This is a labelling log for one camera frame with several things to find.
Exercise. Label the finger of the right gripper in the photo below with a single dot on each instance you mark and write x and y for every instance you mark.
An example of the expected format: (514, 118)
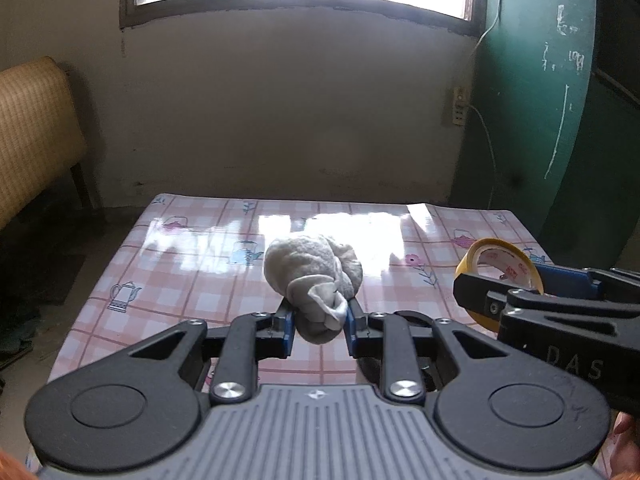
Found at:
(567, 282)
(482, 297)

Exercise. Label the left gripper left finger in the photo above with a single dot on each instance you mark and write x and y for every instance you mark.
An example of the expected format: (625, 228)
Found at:
(239, 347)

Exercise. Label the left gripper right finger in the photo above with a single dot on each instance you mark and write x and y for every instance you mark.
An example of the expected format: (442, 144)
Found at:
(383, 346)

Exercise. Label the yellow tape roll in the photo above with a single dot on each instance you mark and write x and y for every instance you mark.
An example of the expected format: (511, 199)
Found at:
(498, 259)

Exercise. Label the white knitted towel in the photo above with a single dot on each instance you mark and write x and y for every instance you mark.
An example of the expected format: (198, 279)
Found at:
(317, 276)

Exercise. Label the green door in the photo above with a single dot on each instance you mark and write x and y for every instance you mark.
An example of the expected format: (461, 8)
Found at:
(552, 130)

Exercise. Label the woven rattan chair back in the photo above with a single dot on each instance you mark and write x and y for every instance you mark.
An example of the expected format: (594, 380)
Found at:
(39, 132)

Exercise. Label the wall power outlet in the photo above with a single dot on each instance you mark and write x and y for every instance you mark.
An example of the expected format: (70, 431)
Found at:
(459, 106)

